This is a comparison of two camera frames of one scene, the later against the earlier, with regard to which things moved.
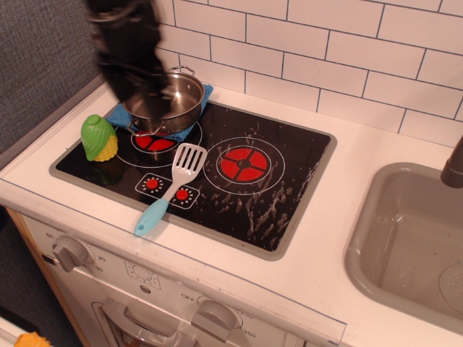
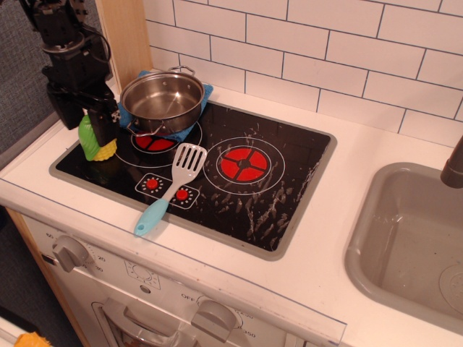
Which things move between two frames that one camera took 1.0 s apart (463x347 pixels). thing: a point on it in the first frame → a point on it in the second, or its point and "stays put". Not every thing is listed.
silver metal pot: x=176 y=107 stays put
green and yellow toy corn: x=99 y=139 stays put
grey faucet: x=452 y=173 stays put
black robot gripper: x=125 y=35 → x=74 y=70
